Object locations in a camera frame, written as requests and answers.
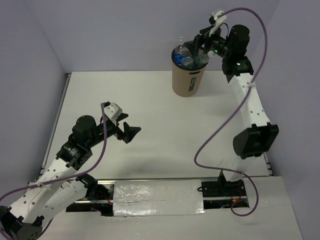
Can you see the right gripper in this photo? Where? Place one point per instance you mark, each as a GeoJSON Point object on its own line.
{"type": "Point", "coordinates": [194, 45]}

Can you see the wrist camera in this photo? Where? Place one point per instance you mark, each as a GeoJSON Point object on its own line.
{"type": "Point", "coordinates": [216, 20]}
{"type": "Point", "coordinates": [112, 111]}

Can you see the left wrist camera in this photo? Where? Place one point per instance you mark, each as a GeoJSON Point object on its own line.
{"type": "Point", "coordinates": [112, 111]}

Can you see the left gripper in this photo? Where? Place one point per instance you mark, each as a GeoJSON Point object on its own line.
{"type": "Point", "coordinates": [128, 133]}

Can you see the green label clear bottle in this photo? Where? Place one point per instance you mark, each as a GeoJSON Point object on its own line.
{"type": "Point", "coordinates": [201, 59]}

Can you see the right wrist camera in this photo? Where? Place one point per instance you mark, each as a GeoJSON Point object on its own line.
{"type": "Point", "coordinates": [216, 20]}

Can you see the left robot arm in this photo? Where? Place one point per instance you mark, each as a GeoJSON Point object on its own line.
{"type": "Point", "coordinates": [62, 184]}

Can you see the blue label bottle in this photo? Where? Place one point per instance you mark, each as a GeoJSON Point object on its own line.
{"type": "Point", "coordinates": [180, 51]}
{"type": "Point", "coordinates": [187, 61]}

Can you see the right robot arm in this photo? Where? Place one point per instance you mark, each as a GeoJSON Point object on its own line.
{"type": "Point", "coordinates": [258, 133]}

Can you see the brown cylindrical paper bin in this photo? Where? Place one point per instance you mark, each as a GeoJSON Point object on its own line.
{"type": "Point", "coordinates": [185, 80]}

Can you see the shiny silver foil sheet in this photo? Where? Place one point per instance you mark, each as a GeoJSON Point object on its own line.
{"type": "Point", "coordinates": [157, 198]}

